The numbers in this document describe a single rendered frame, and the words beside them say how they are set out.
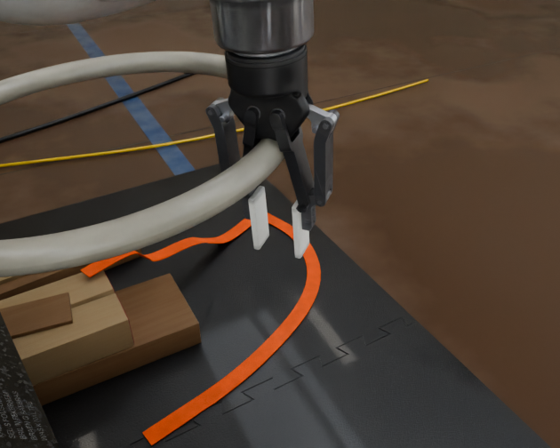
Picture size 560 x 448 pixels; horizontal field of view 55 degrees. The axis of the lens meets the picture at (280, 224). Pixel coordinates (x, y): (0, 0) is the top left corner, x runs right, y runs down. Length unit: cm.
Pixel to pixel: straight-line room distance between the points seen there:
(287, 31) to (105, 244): 23
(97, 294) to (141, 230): 110
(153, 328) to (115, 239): 111
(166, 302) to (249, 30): 123
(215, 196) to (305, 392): 106
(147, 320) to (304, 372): 46
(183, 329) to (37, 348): 37
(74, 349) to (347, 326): 76
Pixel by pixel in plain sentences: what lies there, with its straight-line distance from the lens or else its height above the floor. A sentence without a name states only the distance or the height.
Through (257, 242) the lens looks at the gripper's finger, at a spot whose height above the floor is 83.
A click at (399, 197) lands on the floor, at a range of 224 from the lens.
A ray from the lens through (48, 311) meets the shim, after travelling 152.
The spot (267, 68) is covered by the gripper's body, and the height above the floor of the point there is 104.
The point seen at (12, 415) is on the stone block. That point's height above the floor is 65.
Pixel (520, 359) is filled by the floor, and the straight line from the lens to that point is 171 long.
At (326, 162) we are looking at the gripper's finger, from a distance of 53.
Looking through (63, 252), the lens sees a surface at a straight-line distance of 46.
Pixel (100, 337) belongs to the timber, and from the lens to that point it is 146.
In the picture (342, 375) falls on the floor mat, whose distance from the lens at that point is 153.
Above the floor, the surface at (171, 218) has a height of 95.
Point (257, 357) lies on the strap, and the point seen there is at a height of 2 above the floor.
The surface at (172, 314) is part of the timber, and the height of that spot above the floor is 10.
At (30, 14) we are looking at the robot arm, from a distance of 35.
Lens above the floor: 121
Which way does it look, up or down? 36 degrees down
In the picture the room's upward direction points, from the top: straight up
